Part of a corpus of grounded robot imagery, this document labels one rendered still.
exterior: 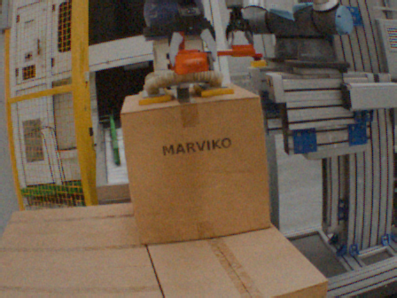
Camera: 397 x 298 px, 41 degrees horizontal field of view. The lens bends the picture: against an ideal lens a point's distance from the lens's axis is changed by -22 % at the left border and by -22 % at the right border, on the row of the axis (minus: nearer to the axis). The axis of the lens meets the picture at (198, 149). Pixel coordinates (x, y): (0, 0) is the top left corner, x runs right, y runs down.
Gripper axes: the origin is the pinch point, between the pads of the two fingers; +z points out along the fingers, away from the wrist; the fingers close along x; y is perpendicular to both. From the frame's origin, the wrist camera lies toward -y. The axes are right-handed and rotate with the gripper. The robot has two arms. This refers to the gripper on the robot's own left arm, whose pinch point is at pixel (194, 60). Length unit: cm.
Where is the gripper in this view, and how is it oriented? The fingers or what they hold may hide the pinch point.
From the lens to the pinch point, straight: 154.3
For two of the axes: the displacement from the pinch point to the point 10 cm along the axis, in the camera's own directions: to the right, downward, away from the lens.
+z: 1.1, 9.8, 1.6
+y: -0.8, -1.5, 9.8
